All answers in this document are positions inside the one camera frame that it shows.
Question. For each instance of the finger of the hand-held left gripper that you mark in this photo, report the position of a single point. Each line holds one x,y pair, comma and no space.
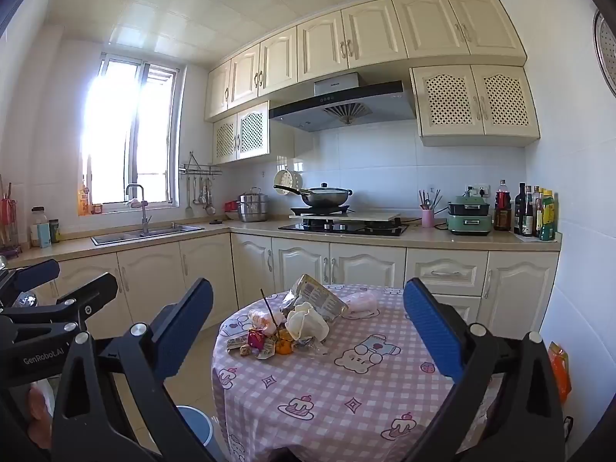
31,273
91,293

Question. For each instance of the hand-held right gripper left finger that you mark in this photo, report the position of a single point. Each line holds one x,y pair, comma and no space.
190,317

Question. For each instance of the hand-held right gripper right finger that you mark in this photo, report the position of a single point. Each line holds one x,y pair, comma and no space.
428,322

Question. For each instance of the small brown wrapper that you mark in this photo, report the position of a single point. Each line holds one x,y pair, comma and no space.
237,345

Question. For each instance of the red candy wrapper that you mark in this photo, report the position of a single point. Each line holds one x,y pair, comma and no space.
256,338

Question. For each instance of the pink plastic bag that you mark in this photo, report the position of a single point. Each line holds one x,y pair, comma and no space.
361,303

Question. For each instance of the clear bread wrapper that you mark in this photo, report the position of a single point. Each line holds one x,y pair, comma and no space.
263,320

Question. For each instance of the thin dark skewer stick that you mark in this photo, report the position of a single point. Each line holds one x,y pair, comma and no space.
267,308

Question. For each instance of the dried orange peel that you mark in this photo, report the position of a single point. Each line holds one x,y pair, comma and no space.
285,342

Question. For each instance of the light blue plastic bin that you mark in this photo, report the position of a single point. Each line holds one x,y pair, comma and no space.
195,426

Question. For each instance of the foil snack packet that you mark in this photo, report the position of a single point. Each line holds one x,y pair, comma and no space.
317,296

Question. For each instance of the white tissue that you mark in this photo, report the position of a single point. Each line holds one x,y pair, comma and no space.
308,322

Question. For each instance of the person's left hand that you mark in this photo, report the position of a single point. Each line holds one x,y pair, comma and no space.
41,402

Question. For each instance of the teal box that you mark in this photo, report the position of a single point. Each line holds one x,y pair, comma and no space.
44,236

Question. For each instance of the dark small jar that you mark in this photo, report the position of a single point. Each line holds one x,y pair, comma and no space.
55,232

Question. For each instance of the white lid jar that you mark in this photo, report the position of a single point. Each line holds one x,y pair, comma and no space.
37,216

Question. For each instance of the stainless steel sink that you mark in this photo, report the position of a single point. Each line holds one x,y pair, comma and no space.
144,236

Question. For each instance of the small red jar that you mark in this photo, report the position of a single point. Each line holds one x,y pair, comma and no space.
97,209

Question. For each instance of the orange bottle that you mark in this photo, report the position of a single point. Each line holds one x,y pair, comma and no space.
83,202

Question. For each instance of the metal kitchen faucet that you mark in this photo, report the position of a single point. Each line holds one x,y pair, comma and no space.
143,211

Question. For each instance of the pink checked tablecloth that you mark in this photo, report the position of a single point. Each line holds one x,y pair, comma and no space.
346,375

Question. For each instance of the pink cloth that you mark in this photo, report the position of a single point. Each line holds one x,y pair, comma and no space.
136,202

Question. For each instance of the pink utensil holder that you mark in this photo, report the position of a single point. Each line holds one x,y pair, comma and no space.
428,218

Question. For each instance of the hanging metal spatula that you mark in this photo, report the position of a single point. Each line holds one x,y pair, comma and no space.
189,209

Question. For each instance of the hanging metal ladle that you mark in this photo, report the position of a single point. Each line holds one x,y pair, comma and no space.
210,207
197,197

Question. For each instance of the green electric cooker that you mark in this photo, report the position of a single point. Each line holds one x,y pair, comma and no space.
469,216

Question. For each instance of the bundle of chopsticks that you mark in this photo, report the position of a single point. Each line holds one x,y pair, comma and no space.
428,199

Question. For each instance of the cream base cabinet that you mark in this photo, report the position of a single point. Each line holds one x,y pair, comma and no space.
298,260

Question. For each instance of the black glass gas cooktop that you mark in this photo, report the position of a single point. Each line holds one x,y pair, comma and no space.
346,230

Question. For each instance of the stainless steel steamer pot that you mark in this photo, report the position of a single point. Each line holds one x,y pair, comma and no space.
255,207

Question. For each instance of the beige board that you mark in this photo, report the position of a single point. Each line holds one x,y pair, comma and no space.
351,218

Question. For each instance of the red label sauce bottle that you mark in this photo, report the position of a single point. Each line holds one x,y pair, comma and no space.
502,209

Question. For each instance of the orange bag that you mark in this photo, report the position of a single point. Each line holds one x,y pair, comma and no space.
559,370

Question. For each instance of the dark glass bottle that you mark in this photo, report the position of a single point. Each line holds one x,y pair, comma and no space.
519,211

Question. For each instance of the group of sauce bottles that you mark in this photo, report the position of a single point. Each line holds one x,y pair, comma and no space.
529,216

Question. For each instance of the yellow green bottle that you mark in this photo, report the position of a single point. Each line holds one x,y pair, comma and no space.
548,219

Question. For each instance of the kitchen window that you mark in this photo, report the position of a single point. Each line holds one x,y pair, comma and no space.
130,134

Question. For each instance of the black wok with lid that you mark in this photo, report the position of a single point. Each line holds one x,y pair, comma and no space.
322,197

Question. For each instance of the white dotted colander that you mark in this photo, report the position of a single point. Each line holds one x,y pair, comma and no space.
288,180

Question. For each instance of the black range hood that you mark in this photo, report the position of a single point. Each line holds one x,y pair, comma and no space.
341,106

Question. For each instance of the perforated metal tray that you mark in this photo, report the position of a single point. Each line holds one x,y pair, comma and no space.
607,53

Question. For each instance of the white wall socket with plugs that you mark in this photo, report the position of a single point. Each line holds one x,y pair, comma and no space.
477,189

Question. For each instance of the metal wall utensil rack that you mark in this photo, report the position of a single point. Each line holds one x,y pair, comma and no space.
199,169

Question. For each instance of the narrow lattice-door wall cabinet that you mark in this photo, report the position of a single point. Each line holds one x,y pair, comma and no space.
240,132

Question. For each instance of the wide lattice-door wall cabinet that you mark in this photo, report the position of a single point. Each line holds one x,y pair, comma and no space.
476,101

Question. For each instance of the cream upper wall cabinet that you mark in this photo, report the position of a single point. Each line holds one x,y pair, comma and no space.
365,33

